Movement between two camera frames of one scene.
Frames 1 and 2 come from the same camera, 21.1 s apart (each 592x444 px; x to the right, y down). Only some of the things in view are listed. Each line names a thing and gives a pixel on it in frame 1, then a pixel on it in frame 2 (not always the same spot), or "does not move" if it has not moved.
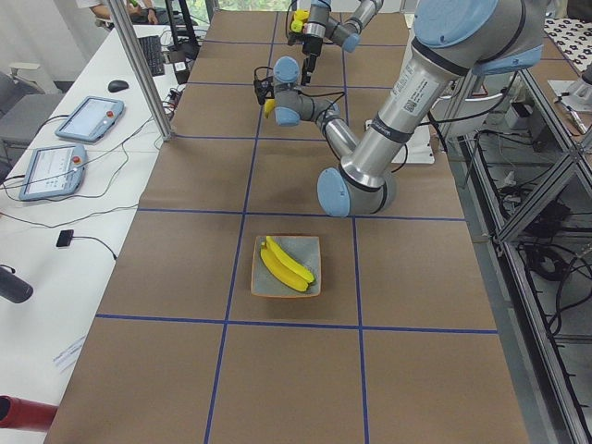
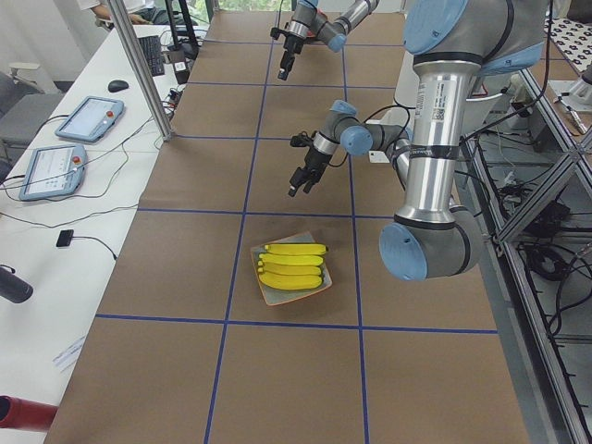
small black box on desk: x=65 y=238 does not move
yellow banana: x=269 y=104 → x=290 y=259
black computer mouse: x=117 y=85 does not move
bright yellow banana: x=296 y=283 → x=290 y=282
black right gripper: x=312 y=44 → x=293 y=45
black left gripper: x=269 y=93 → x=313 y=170
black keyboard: x=154 y=53 does not move
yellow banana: x=289 y=261 → x=290 y=269
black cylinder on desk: x=14 y=288 does not move
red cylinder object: x=17 y=413 does not move
